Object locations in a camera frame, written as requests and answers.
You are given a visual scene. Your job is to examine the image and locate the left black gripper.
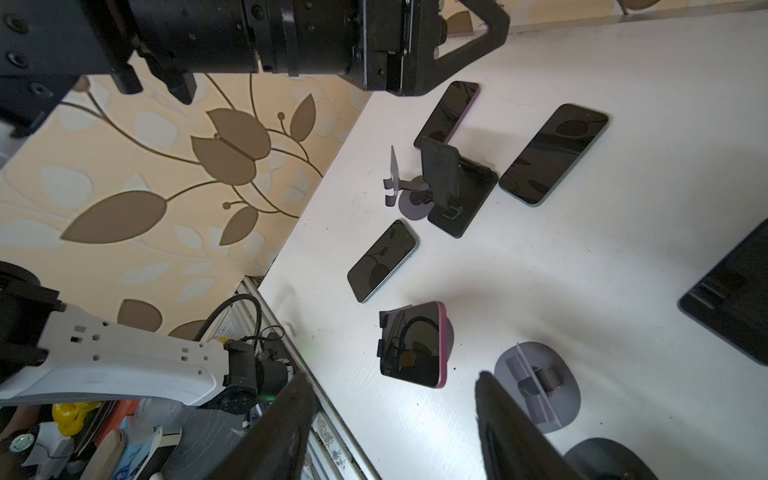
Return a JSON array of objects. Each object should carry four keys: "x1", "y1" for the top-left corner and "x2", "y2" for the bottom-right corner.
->
[{"x1": 347, "y1": 0, "x2": 511, "y2": 97}]

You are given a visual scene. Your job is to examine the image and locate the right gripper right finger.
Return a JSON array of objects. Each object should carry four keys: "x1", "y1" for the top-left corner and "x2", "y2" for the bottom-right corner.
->
[{"x1": 475, "y1": 371, "x2": 580, "y2": 479}]

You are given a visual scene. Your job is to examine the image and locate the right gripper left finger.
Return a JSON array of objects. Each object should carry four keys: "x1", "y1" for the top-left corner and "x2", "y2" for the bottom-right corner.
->
[{"x1": 206, "y1": 372, "x2": 316, "y2": 480}]

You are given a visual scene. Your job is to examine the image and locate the purple edged phone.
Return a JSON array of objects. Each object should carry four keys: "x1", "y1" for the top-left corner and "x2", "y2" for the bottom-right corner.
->
[{"x1": 413, "y1": 81, "x2": 480, "y2": 149}]

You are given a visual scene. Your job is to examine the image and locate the green phone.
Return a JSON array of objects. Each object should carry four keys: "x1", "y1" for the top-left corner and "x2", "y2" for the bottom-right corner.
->
[{"x1": 498, "y1": 103, "x2": 610, "y2": 207}]

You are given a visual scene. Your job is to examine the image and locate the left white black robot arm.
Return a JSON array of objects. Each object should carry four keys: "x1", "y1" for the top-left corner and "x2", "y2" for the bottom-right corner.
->
[{"x1": 1, "y1": 1, "x2": 510, "y2": 414}]

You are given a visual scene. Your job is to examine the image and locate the round black stand front right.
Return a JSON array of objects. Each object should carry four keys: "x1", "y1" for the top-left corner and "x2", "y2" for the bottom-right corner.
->
[{"x1": 564, "y1": 438, "x2": 658, "y2": 480}]

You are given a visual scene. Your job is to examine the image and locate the round dark stand front left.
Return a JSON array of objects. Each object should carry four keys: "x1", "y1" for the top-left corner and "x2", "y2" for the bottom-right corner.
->
[{"x1": 444, "y1": 317, "x2": 455, "y2": 356}]

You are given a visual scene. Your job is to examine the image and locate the black rectangular stand left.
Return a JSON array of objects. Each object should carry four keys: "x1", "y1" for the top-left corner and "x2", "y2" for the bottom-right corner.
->
[{"x1": 419, "y1": 137, "x2": 499, "y2": 239}]

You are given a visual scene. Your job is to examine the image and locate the black rectangular stand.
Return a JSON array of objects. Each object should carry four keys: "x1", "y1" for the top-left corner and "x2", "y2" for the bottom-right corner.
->
[
  {"x1": 678, "y1": 221, "x2": 767, "y2": 366},
  {"x1": 419, "y1": 137, "x2": 499, "y2": 239}
]

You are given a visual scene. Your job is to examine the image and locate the round purple stand far left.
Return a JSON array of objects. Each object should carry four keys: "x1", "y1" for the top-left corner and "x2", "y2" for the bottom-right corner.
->
[{"x1": 383, "y1": 146, "x2": 434, "y2": 220}]

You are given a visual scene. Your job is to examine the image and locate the black rectangular stand back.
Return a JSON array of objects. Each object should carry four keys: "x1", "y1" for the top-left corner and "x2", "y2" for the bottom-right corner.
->
[{"x1": 678, "y1": 221, "x2": 767, "y2": 366}]

